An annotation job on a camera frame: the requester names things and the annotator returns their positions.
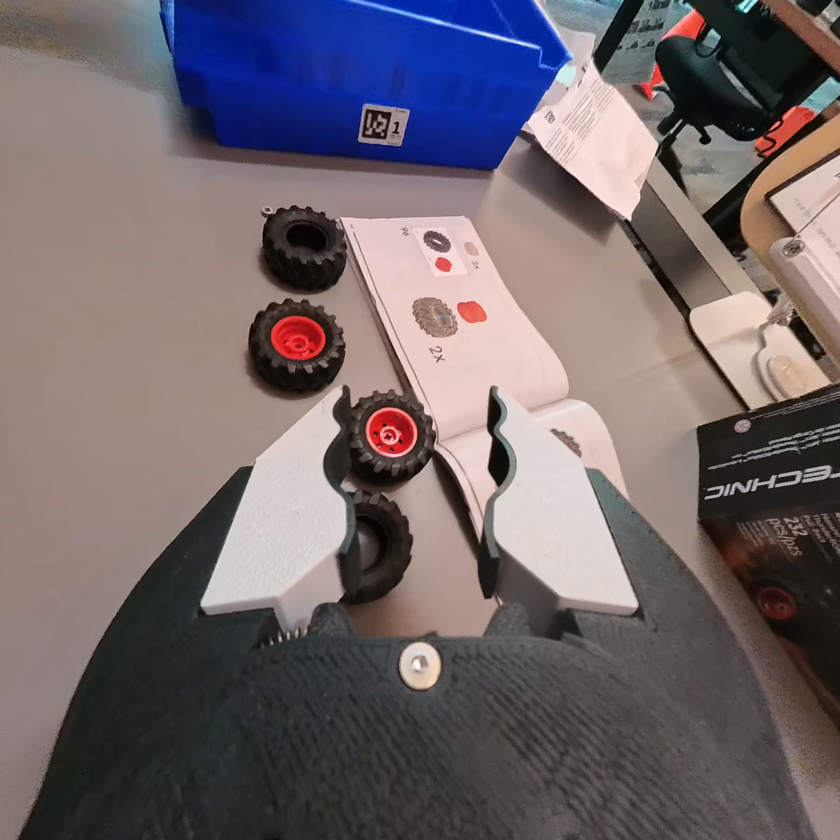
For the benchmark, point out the black office chair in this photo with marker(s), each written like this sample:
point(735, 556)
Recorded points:
point(715, 79)

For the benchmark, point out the black rubber toy tire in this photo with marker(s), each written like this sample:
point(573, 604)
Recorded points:
point(295, 262)
point(387, 551)

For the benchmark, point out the orange traffic cone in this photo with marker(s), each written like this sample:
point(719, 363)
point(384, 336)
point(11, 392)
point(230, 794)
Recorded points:
point(679, 26)
point(787, 128)

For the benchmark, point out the black tire with red wheel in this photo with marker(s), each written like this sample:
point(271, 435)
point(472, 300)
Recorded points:
point(295, 341)
point(390, 433)

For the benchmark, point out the blue plastic bin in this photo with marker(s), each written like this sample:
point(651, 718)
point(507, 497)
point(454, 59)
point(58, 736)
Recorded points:
point(328, 72)

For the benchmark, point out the wooden framed instruction board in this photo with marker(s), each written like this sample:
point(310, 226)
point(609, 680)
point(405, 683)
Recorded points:
point(807, 190)

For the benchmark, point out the white printed paper sheet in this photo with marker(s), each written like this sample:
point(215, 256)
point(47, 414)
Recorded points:
point(604, 131)

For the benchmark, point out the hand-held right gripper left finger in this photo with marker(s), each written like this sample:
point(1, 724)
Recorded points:
point(275, 525)

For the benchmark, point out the black metal pole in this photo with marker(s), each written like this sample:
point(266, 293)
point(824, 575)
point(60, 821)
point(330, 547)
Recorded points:
point(617, 33)

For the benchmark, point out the white marker tag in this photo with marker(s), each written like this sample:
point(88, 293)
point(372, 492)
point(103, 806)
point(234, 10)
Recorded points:
point(384, 124)

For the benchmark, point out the white instruction booklet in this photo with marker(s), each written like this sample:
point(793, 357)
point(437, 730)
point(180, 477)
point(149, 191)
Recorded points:
point(472, 354)

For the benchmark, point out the white board stand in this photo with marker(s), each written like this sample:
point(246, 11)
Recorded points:
point(735, 334)

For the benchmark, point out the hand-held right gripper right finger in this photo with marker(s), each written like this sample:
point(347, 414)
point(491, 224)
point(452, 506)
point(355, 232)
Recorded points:
point(558, 525)

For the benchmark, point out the black toy set box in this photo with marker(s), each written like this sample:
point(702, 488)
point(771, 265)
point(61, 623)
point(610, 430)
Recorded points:
point(774, 512)

